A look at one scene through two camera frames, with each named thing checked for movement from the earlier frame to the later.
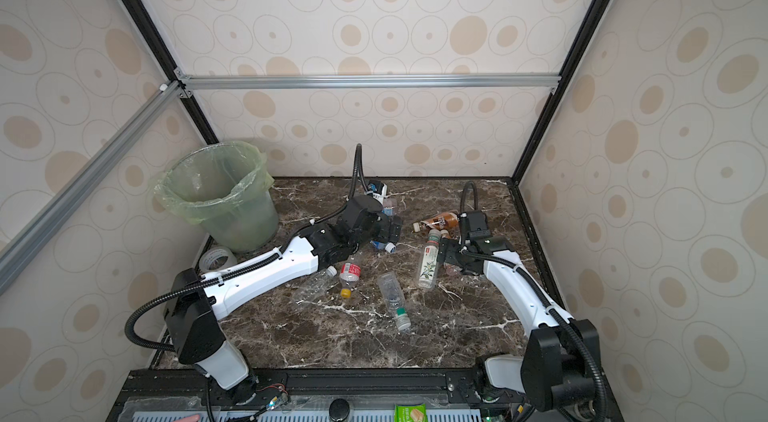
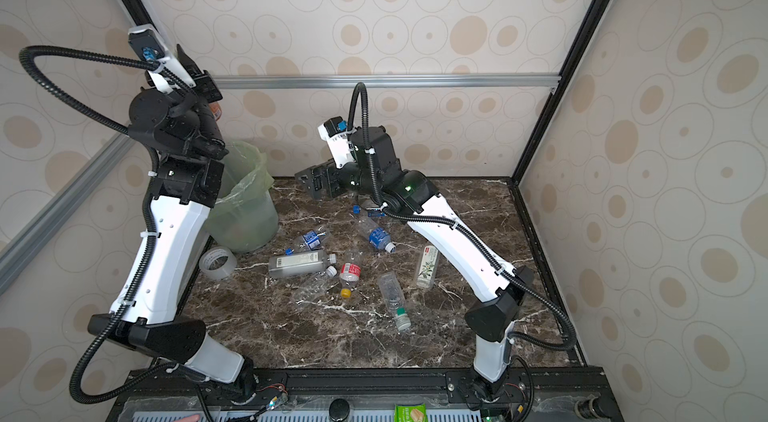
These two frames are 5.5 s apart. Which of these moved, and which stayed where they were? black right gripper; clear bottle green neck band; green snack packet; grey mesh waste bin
Moved: black right gripper
Stayed: grey mesh waste bin; clear bottle green neck band; green snack packet
